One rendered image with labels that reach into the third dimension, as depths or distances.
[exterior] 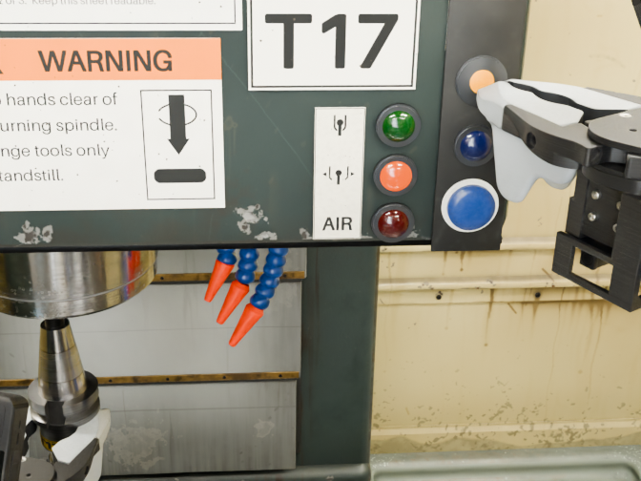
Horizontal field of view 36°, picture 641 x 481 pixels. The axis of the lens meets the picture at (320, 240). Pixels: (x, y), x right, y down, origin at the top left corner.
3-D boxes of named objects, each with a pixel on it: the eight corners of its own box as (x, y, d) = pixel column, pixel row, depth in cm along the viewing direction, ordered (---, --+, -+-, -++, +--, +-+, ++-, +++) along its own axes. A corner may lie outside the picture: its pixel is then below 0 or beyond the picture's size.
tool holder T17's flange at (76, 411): (107, 391, 93) (104, 369, 92) (91, 430, 88) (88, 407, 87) (41, 389, 93) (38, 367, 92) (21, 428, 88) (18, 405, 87)
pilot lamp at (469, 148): (492, 164, 59) (496, 130, 58) (457, 164, 59) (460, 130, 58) (490, 160, 60) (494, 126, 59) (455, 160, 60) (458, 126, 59)
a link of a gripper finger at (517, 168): (436, 177, 58) (550, 235, 51) (444, 80, 55) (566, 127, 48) (475, 167, 59) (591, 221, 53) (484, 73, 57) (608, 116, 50)
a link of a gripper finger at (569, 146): (481, 135, 52) (611, 191, 45) (484, 108, 51) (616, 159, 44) (544, 120, 54) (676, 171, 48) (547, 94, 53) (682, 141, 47)
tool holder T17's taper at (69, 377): (93, 374, 91) (86, 311, 88) (80, 402, 87) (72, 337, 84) (46, 372, 91) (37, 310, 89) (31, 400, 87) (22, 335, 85)
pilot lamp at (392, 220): (410, 240, 61) (412, 208, 60) (375, 241, 61) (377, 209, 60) (408, 237, 62) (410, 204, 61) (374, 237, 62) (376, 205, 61)
